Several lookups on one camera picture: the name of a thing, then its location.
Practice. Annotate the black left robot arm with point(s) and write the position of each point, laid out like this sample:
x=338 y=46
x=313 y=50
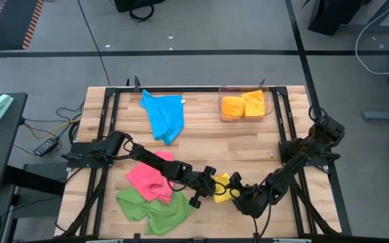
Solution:
x=147 y=162

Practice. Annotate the pink microfiber towel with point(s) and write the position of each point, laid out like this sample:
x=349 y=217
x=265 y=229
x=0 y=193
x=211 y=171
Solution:
x=147 y=179

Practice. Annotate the black equipment base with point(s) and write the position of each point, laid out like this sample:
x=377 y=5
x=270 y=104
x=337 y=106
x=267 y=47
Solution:
x=137 y=5

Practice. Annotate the black floor mat orange edge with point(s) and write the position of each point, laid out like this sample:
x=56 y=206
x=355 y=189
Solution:
x=12 y=23

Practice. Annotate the orange microfiber towel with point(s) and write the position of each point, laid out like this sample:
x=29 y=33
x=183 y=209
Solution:
x=254 y=103
x=233 y=106

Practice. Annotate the black metal rig frame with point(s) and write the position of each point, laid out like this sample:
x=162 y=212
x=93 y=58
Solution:
x=194 y=89

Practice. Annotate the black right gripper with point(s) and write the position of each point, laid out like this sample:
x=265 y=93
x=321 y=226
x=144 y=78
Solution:
x=252 y=202

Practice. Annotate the yellow microfiber towel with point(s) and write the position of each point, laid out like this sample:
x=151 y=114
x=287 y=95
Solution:
x=223 y=197

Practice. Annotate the grey desk leg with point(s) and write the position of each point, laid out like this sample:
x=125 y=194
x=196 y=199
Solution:
x=387 y=115
x=377 y=27

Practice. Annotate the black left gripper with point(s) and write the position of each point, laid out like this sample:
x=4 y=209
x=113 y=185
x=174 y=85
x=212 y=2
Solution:
x=204 y=187

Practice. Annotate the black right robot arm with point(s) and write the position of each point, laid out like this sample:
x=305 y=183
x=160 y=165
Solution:
x=302 y=152

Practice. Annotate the green microfiber towel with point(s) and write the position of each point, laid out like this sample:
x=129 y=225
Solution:
x=157 y=216

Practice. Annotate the clear plastic bin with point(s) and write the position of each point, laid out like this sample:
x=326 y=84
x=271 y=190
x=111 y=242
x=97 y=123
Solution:
x=268 y=101

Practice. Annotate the black power adapter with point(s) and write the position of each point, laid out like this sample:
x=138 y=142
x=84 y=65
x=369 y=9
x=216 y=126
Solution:
x=46 y=146

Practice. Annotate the black side desk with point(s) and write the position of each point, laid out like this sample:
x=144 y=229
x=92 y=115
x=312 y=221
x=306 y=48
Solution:
x=2 y=141

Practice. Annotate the black cabinet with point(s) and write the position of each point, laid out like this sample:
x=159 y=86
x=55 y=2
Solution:
x=333 y=15

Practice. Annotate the blue microfiber towel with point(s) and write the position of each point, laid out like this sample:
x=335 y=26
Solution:
x=164 y=114

